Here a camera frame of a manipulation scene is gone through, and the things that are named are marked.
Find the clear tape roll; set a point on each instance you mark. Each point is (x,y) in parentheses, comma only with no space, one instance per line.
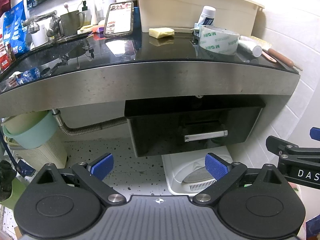
(218,41)

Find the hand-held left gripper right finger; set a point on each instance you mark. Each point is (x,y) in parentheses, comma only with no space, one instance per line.
(215,166)

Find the green metal mug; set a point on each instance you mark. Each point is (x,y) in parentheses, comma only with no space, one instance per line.
(71,23)

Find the white tube with cap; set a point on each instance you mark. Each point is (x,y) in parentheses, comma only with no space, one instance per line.
(250,46)

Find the dark pump bottle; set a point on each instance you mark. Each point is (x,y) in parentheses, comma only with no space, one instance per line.
(85,12)

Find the pink toothbrush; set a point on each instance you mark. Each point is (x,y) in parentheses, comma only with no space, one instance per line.
(66,7)

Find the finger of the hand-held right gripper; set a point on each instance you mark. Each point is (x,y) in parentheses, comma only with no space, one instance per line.
(277,143)
(315,133)

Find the cream perforated basket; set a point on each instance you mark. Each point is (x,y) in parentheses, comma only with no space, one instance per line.
(42,156)

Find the teal plastic basin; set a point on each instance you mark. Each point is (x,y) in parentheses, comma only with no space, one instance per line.
(40,135)

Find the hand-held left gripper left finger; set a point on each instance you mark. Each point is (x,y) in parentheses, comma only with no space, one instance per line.
(102,166)

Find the smartphone in clear case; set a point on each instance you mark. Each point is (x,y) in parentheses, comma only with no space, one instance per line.
(118,18)

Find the chrome faucet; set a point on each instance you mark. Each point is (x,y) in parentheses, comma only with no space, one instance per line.
(45,21)

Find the small white pill bottle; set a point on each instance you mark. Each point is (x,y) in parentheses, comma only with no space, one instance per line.
(208,13)

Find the cream plastic tub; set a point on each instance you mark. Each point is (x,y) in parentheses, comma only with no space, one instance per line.
(190,7)

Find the blue plastic packet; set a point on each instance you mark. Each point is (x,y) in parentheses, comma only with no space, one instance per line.
(15,27)

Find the yellow soap bar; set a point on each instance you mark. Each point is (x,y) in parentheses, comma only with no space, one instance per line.
(161,32)

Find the black drawer cabinet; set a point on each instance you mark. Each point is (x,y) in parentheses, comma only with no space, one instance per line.
(175,106)

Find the red packet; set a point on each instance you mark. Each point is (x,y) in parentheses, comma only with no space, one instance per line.
(3,55)

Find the white cup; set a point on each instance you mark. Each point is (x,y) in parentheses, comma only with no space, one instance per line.
(40,36)

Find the black glossy drawer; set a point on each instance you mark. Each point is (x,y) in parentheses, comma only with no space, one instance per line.
(162,135)

